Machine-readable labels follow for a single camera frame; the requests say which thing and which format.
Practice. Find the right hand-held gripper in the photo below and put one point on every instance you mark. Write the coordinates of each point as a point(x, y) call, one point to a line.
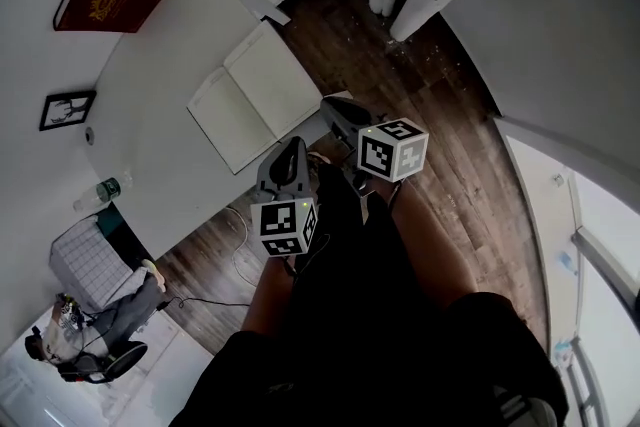
point(400, 150)

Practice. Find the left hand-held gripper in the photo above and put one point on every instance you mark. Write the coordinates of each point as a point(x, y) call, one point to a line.
point(280, 220)

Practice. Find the blue notebook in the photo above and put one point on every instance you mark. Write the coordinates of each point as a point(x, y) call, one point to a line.
point(255, 100)

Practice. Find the person's right forearm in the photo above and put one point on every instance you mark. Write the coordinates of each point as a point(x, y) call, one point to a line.
point(430, 245)

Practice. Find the person's left forearm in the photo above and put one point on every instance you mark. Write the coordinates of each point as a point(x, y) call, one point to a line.
point(270, 300)

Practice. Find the person's light shoe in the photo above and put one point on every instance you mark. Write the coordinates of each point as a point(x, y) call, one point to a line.
point(316, 159)

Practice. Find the teal bin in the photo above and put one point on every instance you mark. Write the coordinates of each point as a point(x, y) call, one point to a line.
point(111, 220)

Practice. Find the clear plastic water bottle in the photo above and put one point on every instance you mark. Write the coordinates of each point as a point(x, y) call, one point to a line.
point(105, 190)

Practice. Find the person's black shirt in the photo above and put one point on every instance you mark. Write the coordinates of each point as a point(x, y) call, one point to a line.
point(360, 340)

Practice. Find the small round grey cap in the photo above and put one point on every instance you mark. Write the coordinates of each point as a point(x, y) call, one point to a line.
point(89, 136)

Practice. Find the white grid fabric box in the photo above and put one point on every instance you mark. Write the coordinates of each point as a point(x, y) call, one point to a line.
point(85, 260)

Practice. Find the black framed deer picture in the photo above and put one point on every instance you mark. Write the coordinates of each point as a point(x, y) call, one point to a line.
point(66, 111)

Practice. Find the black office chair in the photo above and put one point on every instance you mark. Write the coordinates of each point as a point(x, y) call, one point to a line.
point(117, 360)

